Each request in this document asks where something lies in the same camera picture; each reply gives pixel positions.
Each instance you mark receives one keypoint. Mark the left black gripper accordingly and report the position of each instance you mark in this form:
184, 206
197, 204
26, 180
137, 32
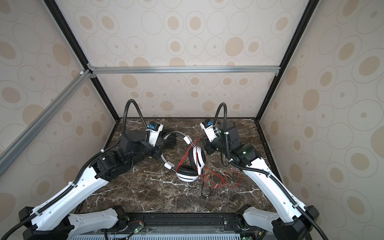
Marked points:
158, 151

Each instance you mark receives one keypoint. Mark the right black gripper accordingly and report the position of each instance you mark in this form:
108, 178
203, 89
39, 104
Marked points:
207, 147

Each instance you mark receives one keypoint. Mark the white black headphones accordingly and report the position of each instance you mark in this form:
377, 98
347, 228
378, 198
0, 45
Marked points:
193, 162

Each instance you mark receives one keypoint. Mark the black blue headphones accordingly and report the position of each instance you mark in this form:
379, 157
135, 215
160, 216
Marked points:
170, 140

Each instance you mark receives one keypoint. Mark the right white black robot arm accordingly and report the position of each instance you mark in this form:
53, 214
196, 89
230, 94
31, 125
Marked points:
264, 180

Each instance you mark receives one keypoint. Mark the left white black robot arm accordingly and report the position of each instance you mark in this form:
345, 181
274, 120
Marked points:
53, 220

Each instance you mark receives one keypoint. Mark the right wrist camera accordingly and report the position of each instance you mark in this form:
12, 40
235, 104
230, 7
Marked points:
209, 129

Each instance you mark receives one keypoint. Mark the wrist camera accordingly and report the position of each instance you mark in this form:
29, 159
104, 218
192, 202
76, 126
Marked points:
154, 131
209, 129

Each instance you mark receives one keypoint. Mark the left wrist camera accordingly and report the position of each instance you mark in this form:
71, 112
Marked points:
154, 131

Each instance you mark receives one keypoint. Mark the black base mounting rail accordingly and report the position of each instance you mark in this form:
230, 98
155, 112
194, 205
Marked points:
180, 223

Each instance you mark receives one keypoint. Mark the horizontal aluminium rail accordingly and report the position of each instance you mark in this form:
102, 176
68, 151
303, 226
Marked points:
185, 70

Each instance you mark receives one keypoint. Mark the diagonal aluminium rail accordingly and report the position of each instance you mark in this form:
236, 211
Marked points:
26, 137

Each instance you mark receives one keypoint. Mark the right black corner post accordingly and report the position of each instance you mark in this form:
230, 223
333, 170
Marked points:
302, 25

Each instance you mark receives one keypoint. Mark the black corner post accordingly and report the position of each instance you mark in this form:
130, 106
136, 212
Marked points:
302, 25
79, 53

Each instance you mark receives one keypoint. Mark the left black corner post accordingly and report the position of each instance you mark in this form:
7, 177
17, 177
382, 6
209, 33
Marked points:
79, 53

